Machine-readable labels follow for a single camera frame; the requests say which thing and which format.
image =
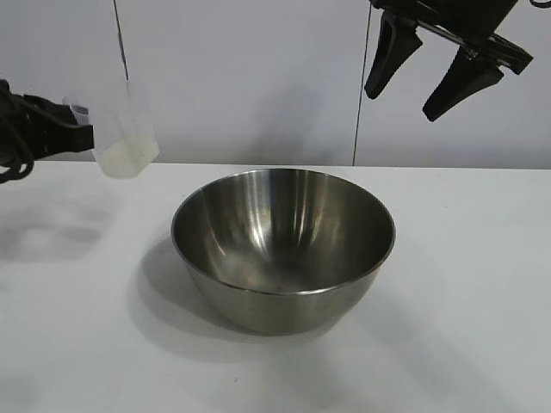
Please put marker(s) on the stainless steel mixing bowl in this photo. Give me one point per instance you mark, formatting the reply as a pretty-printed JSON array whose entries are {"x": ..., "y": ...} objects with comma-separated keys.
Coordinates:
[{"x": 284, "y": 232}]

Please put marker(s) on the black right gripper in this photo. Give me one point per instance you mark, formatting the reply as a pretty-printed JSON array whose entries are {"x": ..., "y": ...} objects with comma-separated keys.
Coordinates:
[{"x": 456, "y": 19}]

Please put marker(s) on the clear plastic measuring cup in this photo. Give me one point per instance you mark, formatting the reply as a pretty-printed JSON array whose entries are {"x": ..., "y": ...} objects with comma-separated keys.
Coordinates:
[{"x": 125, "y": 125}]

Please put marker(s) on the white rice grains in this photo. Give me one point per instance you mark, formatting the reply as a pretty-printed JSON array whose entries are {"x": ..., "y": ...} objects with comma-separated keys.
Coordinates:
[{"x": 125, "y": 157}]

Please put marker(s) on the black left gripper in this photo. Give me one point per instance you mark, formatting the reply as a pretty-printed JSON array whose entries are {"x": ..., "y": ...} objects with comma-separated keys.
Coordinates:
[{"x": 17, "y": 129}]

